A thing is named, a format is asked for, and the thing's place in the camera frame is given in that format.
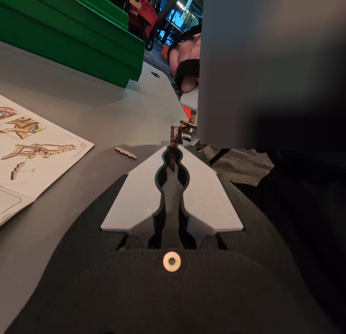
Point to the person's dark jacket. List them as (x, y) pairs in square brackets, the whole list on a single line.
[(310, 217)]

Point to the round table grommet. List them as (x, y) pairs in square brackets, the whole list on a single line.
[(155, 74)]

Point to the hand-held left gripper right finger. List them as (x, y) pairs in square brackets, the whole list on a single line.
[(208, 201)]

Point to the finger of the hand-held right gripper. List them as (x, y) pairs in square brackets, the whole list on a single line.
[(194, 140)]

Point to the red chair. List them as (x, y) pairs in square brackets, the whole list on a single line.
[(146, 14)]

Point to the person's right hand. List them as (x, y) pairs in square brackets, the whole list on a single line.
[(189, 49)]

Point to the orange box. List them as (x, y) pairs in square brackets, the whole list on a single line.
[(165, 51)]

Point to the wooden model assembly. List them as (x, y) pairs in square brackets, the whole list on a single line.
[(186, 127)]

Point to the green plastic bin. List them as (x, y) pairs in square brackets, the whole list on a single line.
[(67, 45), (100, 4)]

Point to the small toothed wooden part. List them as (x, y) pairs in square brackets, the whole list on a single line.
[(125, 153)]

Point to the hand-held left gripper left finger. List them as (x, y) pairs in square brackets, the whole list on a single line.
[(135, 201)]

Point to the wooden gear part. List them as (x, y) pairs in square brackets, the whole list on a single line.
[(172, 147)]

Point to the instruction booklet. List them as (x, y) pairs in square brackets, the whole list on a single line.
[(32, 161)]

